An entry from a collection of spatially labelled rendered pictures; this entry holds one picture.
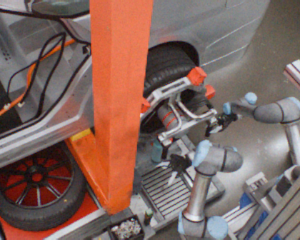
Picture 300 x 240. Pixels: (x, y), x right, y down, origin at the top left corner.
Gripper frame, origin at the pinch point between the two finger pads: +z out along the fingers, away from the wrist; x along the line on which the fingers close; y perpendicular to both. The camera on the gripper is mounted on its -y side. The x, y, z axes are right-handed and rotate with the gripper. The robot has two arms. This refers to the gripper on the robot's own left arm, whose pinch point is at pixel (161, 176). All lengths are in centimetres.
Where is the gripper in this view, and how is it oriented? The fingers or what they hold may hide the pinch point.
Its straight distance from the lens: 270.5
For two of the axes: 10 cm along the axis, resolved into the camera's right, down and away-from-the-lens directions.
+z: -8.3, 5.6, -0.9
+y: 3.0, 5.6, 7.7
